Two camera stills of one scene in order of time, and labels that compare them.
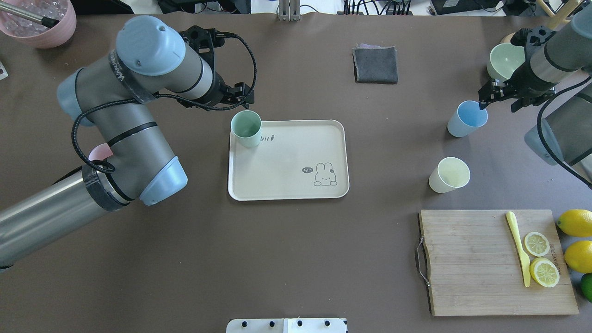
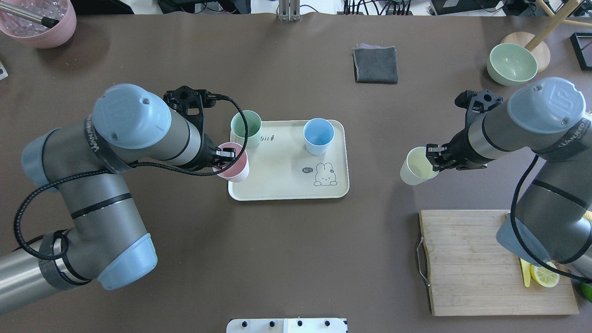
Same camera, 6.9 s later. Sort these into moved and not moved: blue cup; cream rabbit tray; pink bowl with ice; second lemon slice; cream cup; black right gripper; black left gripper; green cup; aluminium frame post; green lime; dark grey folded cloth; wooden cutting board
Moved: black right gripper; blue cup; black left gripper; cream cup
Not moved: cream rabbit tray; wooden cutting board; aluminium frame post; green lime; dark grey folded cloth; pink bowl with ice; green cup; second lemon slice
